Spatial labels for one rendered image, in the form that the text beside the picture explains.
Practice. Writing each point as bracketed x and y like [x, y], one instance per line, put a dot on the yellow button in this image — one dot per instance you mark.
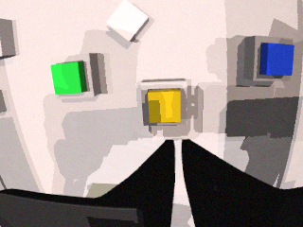
[164, 101]

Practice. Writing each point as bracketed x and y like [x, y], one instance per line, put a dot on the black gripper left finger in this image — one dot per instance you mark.
[144, 199]

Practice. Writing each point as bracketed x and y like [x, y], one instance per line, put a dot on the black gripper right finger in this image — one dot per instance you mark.
[222, 196]

